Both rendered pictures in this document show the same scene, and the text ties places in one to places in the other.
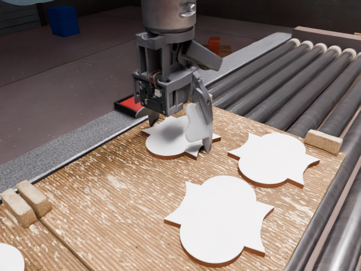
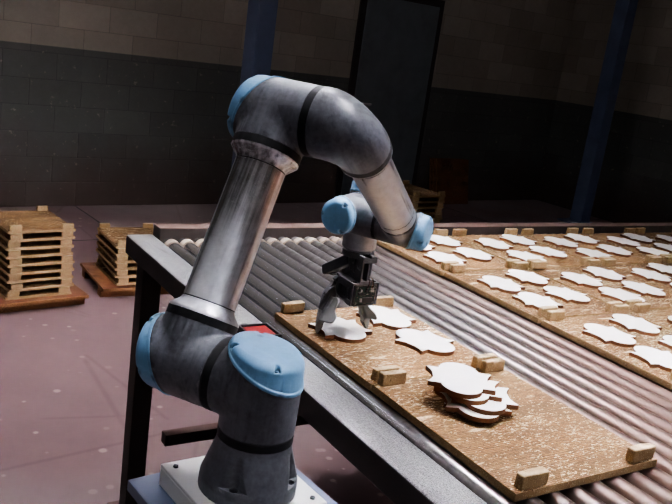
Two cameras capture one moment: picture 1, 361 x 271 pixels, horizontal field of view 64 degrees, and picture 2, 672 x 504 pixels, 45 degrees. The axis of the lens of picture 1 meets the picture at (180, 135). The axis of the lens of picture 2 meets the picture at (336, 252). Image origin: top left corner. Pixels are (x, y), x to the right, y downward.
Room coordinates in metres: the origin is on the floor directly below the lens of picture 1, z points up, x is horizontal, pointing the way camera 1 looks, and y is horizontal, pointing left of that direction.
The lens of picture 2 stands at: (-0.04, 1.68, 1.57)
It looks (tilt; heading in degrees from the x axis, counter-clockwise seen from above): 15 degrees down; 287
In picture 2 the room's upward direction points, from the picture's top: 8 degrees clockwise
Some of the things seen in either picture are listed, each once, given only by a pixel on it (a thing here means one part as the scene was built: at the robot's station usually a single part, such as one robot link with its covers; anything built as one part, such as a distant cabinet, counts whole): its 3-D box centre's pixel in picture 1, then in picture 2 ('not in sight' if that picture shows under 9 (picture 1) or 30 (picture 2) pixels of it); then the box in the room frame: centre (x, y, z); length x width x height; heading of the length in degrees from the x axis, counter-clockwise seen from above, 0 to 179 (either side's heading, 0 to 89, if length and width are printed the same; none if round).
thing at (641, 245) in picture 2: not in sight; (645, 245); (-0.27, -1.82, 0.94); 0.41 x 0.35 x 0.04; 140
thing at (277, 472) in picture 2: not in sight; (251, 455); (0.37, 0.65, 0.95); 0.15 x 0.15 x 0.10
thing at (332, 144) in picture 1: (323, 141); (383, 301); (0.42, -0.25, 0.95); 0.06 x 0.02 x 0.03; 51
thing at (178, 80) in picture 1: (167, 68); (356, 276); (0.43, 0.02, 1.08); 0.09 x 0.08 x 0.12; 141
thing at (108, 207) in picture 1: (195, 176); (382, 341); (0.35, -0.02, 0.93); 0.41 x 0.35 x 0.02; 141
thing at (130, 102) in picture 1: (137, 105); (259, 333); (0.61, 0.10, 0.92); 0.06 x 0.06 x 0.01; 51
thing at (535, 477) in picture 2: not in sight; (531, 478); (-0.03, 0.46, 0.95); 0.06 x 0.02 x 0.03; 50
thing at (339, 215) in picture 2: not in sight; (353, 215); (0.42, 0.12, 1.24); 0.11 x 0.11 x 0.08; 84
